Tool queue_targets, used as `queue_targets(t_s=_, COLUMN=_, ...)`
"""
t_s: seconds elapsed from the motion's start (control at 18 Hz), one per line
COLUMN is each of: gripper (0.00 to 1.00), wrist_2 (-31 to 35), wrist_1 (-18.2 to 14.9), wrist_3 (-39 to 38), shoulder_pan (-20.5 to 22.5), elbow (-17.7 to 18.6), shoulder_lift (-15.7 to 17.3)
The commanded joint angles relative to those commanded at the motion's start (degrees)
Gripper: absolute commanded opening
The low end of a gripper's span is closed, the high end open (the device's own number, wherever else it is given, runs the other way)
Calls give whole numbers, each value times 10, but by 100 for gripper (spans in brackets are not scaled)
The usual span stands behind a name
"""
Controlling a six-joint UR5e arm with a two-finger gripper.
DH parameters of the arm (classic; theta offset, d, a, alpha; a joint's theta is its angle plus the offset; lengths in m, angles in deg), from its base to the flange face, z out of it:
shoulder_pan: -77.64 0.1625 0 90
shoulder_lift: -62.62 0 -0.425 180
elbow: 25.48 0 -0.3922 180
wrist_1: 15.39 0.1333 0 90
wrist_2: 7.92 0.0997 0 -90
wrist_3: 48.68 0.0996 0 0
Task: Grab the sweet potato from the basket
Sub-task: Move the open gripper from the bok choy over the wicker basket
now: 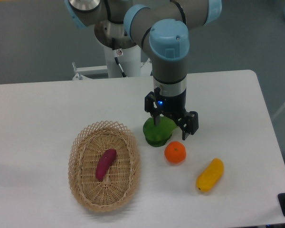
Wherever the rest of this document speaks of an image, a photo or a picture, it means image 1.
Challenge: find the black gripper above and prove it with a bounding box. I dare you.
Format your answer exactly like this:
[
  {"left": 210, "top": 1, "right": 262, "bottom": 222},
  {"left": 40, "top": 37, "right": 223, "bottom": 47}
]
[{"left": 144, "top": 87, "right": 199, "bottom": 140}]

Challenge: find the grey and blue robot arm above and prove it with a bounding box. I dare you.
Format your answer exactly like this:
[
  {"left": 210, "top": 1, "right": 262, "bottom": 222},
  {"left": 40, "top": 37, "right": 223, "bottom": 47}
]
[{"left": 65, "top": 0, "right": 222, "bottom": 139}]

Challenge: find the purple sweet potato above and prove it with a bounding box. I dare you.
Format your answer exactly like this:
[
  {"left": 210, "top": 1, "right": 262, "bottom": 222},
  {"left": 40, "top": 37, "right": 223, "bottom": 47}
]
[{"left": 95, "top": 149, "right": 117, "bottom": 181}]

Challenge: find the woven wicker basket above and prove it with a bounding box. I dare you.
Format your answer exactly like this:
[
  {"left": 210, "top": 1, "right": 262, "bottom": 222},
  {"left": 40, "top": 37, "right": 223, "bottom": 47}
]
[{"left": 68, "top": 121, "right": 140, "bottom": 212}]

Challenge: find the green leafy vegetable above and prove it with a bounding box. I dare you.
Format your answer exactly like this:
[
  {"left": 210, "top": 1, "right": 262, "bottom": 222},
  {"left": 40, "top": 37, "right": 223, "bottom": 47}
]
[{"left": 143, "top": 116, "right": 177, "bottom": 147}]

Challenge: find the orange tangerine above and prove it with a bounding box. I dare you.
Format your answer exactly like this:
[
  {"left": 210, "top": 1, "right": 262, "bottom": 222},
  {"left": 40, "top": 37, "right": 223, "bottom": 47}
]
[{"left": 164, "top": 141, "right": 187, "bottom": 164}]

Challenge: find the yellow mango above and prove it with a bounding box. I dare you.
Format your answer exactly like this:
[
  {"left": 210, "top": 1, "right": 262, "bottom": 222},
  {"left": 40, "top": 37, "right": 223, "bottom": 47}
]
[{"left": 196, "top": 158, "right": 224, "bottom": 192}]

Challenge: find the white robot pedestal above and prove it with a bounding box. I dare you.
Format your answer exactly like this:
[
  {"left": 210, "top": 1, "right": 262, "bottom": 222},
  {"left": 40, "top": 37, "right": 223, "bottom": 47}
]
[{"left": 72, "top": 20, "right": 155, "bottom": 80}]

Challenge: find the black white cable on pedestal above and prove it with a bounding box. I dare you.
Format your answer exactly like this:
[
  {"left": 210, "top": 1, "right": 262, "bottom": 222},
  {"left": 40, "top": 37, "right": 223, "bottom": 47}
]
[{"left": 111, "top": 38, "right": 128, "bottom": 78}]

